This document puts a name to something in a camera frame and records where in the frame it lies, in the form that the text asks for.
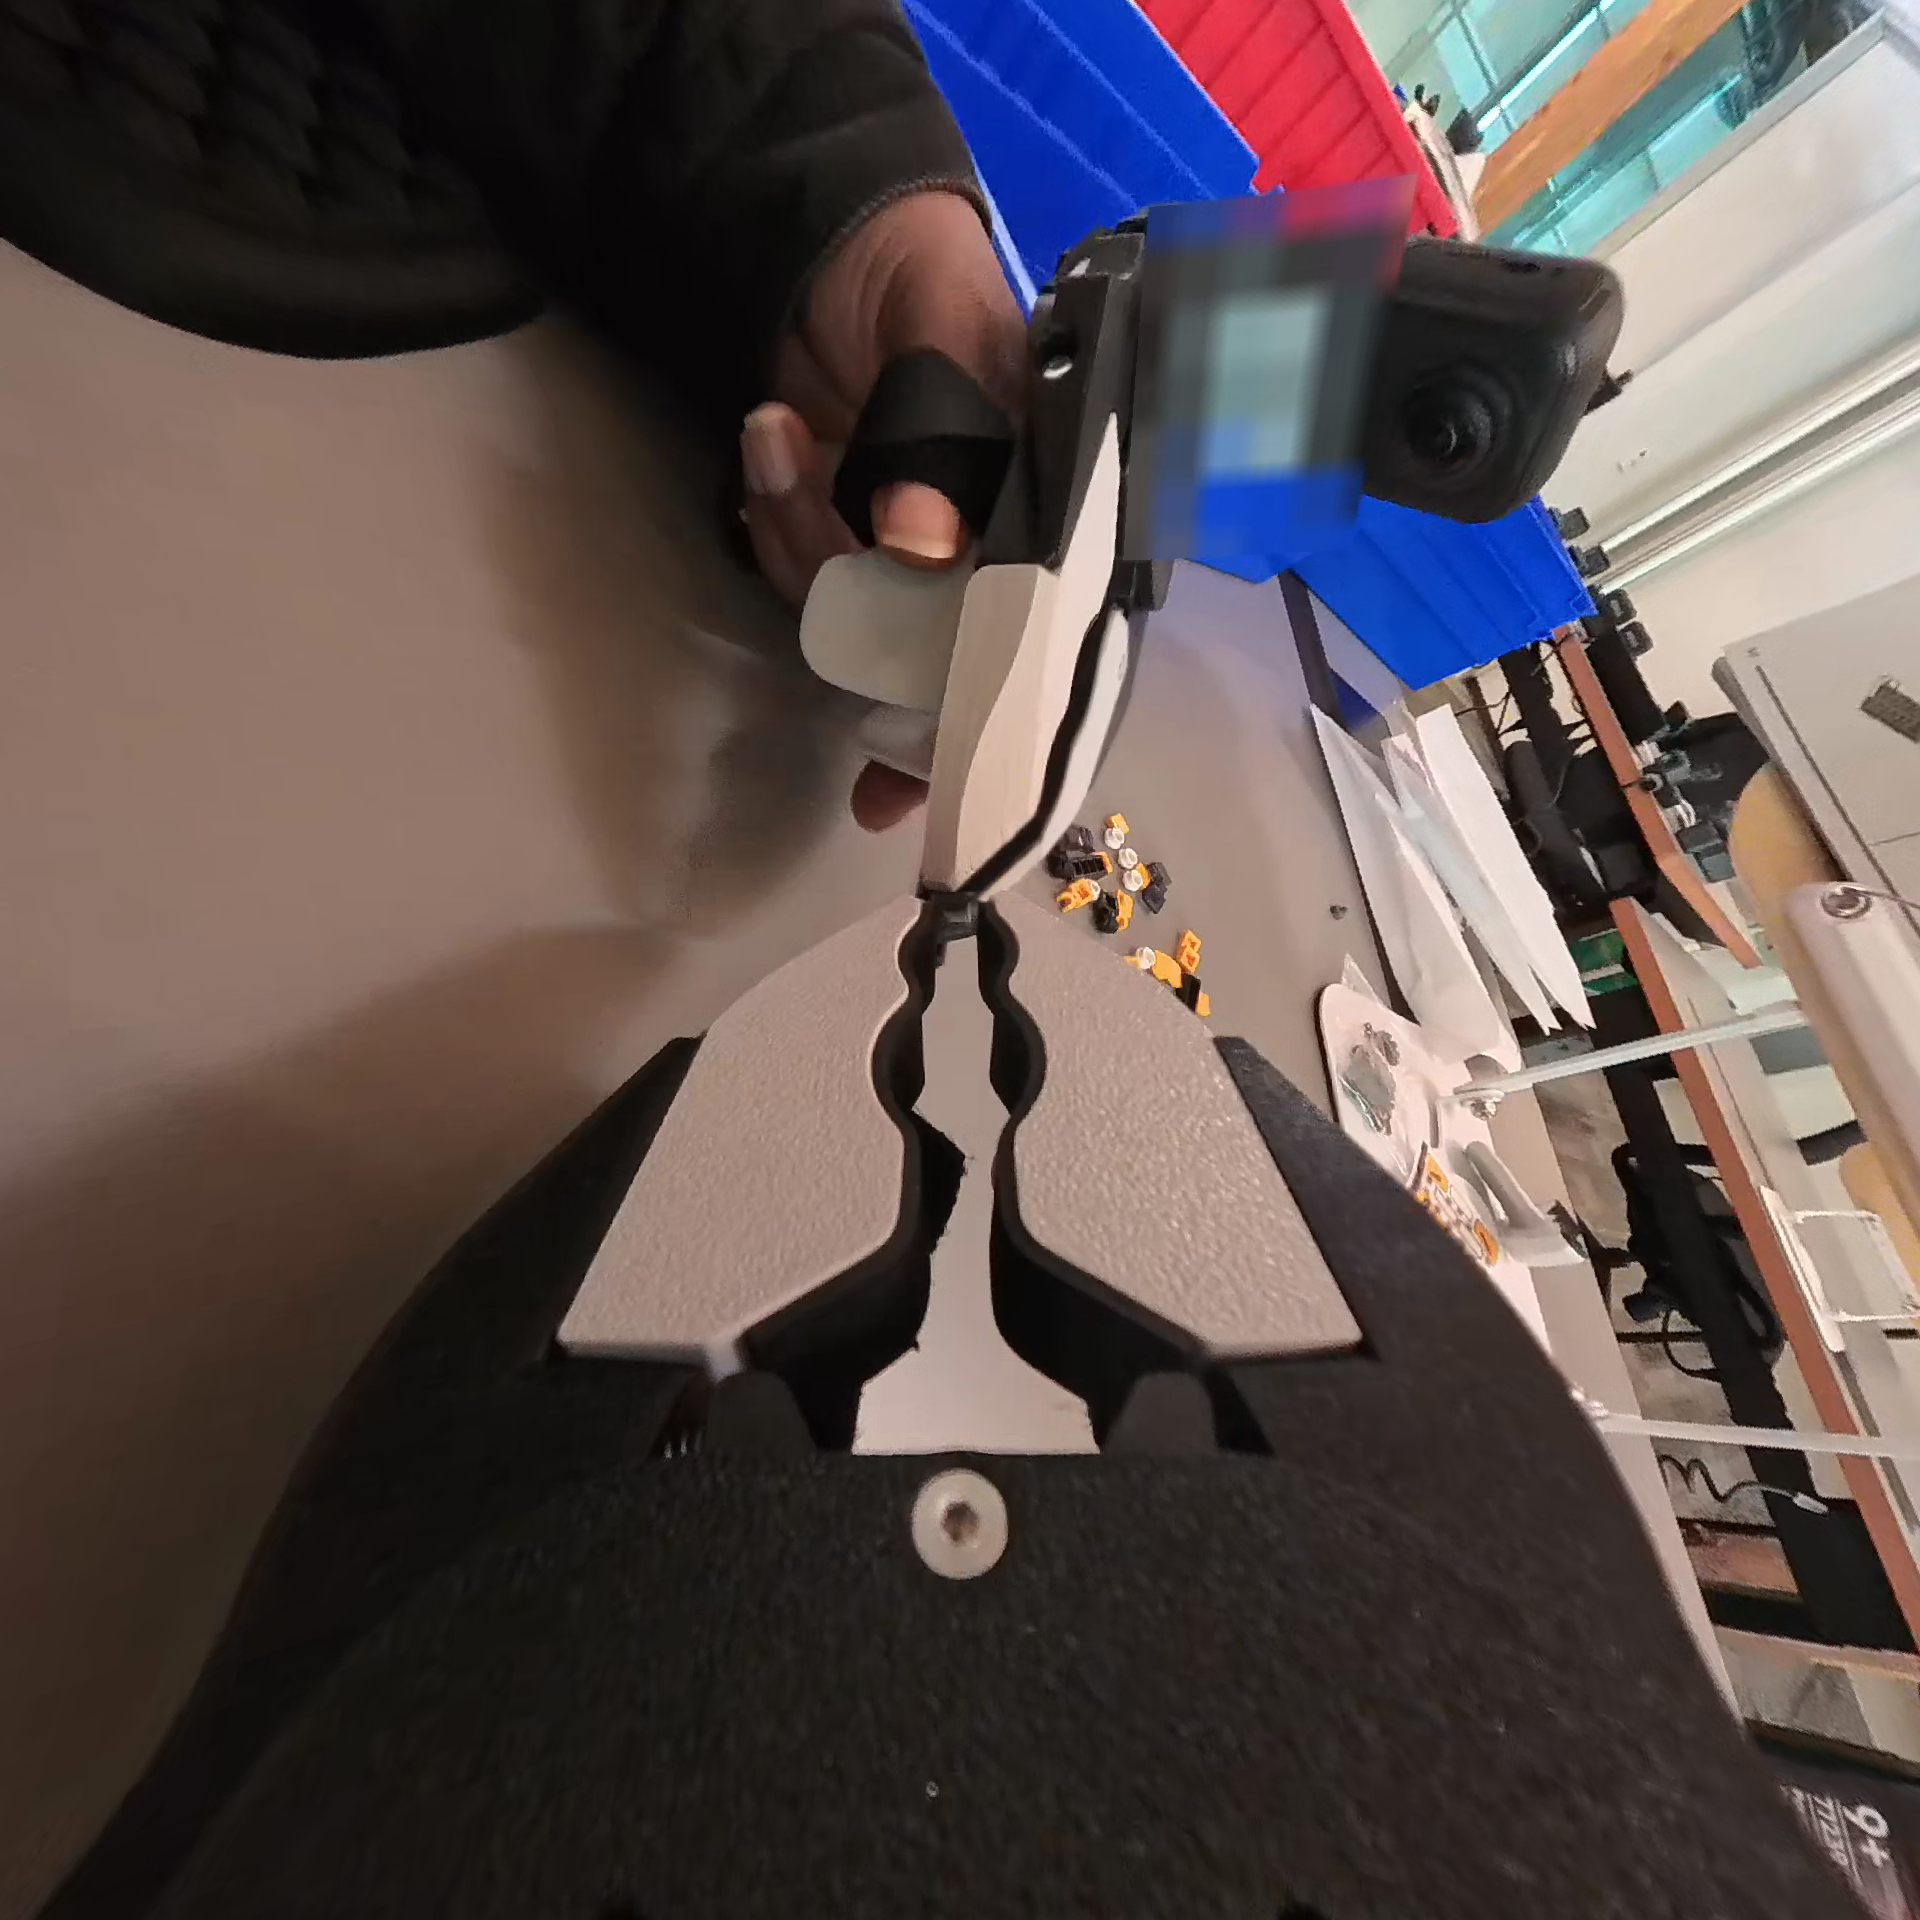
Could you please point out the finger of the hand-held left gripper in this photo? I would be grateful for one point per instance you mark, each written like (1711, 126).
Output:
(1118, 705)
(1004, 705)

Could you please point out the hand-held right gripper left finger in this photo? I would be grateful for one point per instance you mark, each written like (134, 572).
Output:
(748, 1140)

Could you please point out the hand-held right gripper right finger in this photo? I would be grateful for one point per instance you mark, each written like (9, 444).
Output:
(1153, 1153)

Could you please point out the small black lego piece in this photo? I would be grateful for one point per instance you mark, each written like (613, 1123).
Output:
(954, 918)

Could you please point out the person's left forearm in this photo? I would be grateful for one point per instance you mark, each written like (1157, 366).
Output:
(452, 151)

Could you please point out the pile of loose lego parts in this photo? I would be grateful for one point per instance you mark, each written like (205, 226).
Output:
(1124, 885)

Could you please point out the lego instruction booklet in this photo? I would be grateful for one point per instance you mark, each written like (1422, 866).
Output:
(1859, 1852)

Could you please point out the person's left hand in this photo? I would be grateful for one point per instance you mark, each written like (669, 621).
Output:
(899, 292)

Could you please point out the blue plastic storage bin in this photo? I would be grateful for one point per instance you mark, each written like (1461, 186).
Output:
(1049, 117)

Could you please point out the white tray with parts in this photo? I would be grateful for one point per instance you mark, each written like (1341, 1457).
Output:
(1401, 1079)

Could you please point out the red plastic storage bin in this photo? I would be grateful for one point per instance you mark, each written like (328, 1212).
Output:
(1276, 77)

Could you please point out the clear plastic sheets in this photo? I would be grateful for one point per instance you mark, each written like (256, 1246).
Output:
(1440, 841)

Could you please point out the black office chair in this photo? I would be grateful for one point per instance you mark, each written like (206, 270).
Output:
(1560, 812)

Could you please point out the white metal rod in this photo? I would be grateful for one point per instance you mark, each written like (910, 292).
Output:
(1634, 1052)

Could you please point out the wooden-edged desk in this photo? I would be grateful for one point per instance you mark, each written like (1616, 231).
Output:
(1698, 1042)

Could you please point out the wooden beam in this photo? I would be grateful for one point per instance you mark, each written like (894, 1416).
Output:
(1604, 106)

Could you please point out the white box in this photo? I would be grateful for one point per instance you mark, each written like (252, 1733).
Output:
(1830, 705)

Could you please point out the white post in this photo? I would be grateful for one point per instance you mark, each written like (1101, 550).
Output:
(1853, 1021)

